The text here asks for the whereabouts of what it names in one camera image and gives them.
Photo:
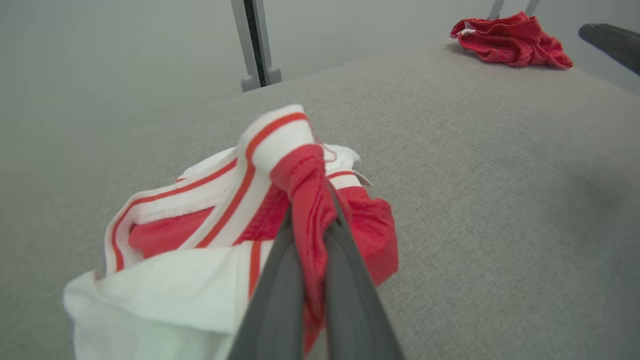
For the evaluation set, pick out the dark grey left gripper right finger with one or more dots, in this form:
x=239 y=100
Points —
x=355 y=310

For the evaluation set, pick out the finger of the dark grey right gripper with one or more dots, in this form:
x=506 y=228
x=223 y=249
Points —
x=617 y=45

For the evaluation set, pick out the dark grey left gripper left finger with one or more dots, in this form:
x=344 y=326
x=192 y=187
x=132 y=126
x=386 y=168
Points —
x=275 y=310

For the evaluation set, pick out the red white t-shirt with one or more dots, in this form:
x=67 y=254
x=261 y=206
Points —
x=175 y=290

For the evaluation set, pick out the red basketball shorts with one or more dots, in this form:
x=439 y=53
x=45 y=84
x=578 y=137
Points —
x=510 y=42

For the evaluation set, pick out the grey metal frame upright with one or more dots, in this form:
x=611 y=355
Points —
x=533 y=6
x=496 y=7

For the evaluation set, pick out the grey partition post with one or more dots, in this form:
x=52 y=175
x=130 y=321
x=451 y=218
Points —
x=241 y=40

